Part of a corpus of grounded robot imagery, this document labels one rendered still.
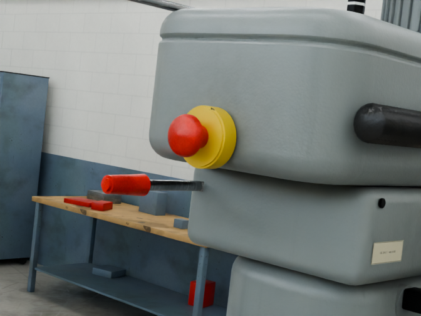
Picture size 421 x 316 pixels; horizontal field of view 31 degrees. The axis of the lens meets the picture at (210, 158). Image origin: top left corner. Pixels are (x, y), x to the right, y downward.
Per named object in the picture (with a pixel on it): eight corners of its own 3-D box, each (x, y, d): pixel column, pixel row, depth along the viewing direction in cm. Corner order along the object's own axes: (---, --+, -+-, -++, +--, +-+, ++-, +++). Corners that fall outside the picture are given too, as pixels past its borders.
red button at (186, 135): (190, 158, 70) (195, 115, 69) (160, 153, 72) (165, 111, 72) (215, 160, 72) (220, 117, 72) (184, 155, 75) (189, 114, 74)
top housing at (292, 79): (322, 188, 66) (345, 0, 65) (121, 153, 83) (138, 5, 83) (525, 190, 101) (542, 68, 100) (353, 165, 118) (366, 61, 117)
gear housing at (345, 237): (359, 291, 74) (371, 187, 73) (180, 242, 90) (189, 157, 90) (497, 267, 99) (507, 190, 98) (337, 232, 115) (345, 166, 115)
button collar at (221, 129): (219, 172, 71) (227, 107, 71) (174, 164, 75) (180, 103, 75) (233, 172, 73) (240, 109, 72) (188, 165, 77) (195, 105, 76)
